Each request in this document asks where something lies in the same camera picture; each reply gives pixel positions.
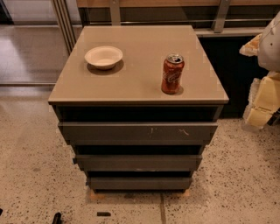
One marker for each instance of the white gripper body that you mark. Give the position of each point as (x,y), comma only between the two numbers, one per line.
(270,48)

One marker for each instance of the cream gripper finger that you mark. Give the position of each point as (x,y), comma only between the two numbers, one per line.
(257,118)

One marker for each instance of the grey top drawer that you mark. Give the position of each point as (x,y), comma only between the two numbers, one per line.
(138,133)

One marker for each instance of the grey drawer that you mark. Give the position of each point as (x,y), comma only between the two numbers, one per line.
(138,163)
(139,183)
(138,133)

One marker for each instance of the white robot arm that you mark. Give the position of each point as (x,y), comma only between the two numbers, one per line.
(266,47)

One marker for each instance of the grey drawer cabinet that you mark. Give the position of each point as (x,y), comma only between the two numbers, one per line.
(130,92)

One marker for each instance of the grey middle drawer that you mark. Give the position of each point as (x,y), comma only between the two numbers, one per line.
(138,163)

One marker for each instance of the grey bottom drawer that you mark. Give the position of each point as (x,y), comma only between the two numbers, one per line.
(139,183)

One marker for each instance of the red soda can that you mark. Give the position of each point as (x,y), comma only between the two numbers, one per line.
(172,69)

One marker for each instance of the white paper bowl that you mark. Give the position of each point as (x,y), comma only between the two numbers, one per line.
(104,57)

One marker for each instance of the small black floor block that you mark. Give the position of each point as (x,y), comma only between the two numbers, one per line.
(103,214)

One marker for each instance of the black object at floor edge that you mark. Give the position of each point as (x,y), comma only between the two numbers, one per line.
(57,219)

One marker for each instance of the metal floor post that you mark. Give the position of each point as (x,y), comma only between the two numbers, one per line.
(64,22)

